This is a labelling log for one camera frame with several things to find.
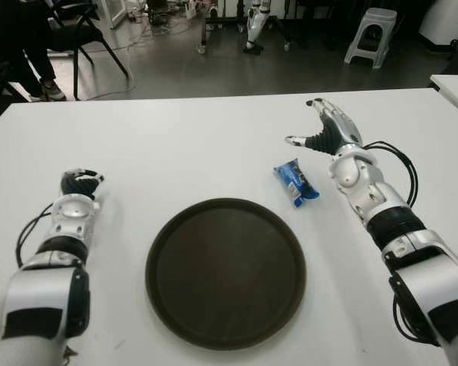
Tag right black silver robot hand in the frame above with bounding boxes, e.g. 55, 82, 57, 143
284, 98, 365, 157

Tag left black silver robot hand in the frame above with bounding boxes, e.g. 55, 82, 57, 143
60, 167, 106, 201

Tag blue Oreo cookie packet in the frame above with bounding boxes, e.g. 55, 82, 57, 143
272, 157, 322, 210

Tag grey plastic stool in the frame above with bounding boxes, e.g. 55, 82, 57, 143
343, 7, 398, 70

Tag white humanoid robot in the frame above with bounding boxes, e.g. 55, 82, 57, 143
242, 0, 272, 56

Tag white side table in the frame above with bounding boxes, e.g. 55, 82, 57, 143
429, 74, 458, 121

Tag person in black trousers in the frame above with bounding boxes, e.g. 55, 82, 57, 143
0, 0, 68, 103

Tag black chair with angled legs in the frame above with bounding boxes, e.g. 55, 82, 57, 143
47, 0, 133, 101

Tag round dark brown tray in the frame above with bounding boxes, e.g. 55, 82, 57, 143
145, 197, 307, 350

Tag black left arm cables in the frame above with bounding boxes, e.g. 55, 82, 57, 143
15, 202, 55, 268

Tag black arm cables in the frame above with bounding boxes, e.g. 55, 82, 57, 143
364, 140, 440, 348
15, 202, 55, 268

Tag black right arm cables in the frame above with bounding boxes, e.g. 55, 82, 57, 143
364, 140, 440, 348

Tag white floor cable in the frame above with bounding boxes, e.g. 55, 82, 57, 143
78, 14, 171, 102

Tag black wheeled gantry frame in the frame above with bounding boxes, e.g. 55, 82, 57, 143
196, 0, 293, 56

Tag white metal frame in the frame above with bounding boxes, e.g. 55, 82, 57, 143
97, 0, 129, 30

